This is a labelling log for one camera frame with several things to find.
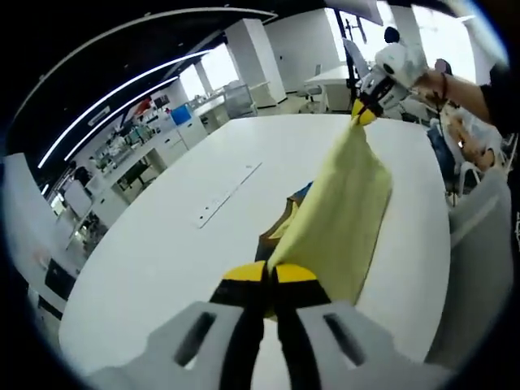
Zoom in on dark hanging panel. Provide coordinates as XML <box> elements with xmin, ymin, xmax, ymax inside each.
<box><xmin>324</xmin><ymin>0</ymin><xmax>383</xmax><ymax>25</ymax></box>

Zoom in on blue storage bin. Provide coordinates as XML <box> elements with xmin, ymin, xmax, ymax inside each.
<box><xmin>170</xmin><ymin>103</ymin><xmax>195</xmax><ymax>127</ymax></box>

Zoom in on person's right hand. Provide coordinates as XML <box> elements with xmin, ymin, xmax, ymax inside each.
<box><xmin>414</xmin><ymin>68</ymin><xmax>445</xmax><ymax>102</ymax></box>

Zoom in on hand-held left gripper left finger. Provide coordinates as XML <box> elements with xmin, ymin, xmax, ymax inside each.
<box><xmin>141</xmin><ymin>261</ymin><xmax>268</xmax><ymax>390</ymax></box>

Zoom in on short ceiling light strip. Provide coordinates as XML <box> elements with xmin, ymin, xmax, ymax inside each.
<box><xmin>64</xmin><ymin>75</ymin><xmax>182</xmax><ymax>162</ymax></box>

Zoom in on yellow garment with grey and blue sleeves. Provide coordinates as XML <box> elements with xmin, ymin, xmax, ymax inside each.
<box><xmin>254</xmin><ymin>115</ymin><xmax>394</xmax><ymax>322</ymax></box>

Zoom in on white workbench cabinets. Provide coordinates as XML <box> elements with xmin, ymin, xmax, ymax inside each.
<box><xmin>60</xmin><ymin>109</ymin><xmax>228</xmax><ymax>241</ymax></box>

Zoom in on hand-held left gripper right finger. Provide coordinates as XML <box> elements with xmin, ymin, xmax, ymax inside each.
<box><xmin>272</xmin><ymin>262</ymin><xmax>403</xmax><ymax>390</ymax></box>

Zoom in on white mesh office chair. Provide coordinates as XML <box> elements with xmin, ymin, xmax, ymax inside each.
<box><xmin>223</xmin><ymin>83</ymin><xmax>258</xmax><ymax>119</ymax></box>

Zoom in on clear plastic bag of clothes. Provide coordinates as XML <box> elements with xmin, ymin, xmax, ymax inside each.
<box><xmin>440</xmin><ymin>107</ymin><xmax>507</xmax><ymax>171</ymax></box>

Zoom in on long ceiling light strip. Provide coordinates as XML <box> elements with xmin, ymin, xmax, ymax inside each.
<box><xmin>37</xmin><ymin>48</ymin><xmax>212</xmax><ymax>170</ymax></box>

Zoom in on black chair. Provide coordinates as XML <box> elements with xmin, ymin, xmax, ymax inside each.
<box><xmin>43</xmin><ymin>258</ymin><xmax>78</xmax><ymax>301</ymax></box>

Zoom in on white office desk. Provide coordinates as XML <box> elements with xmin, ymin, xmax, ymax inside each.
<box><xmin>304</xmin><ymin>64</ymin><xmax>358</xmax><ymax>115</ymax></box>

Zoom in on person's black printed shirt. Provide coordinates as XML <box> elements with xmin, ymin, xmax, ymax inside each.
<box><xmin>477</xmin><ymin>64</ymin><xmax>520</xmax><ymax>135</ymax></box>

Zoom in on white square pillar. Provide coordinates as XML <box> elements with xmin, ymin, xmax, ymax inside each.
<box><xmin>223</xmin><ymin>18</ymin><xmax>288</xmax><ymax>119</ymax></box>

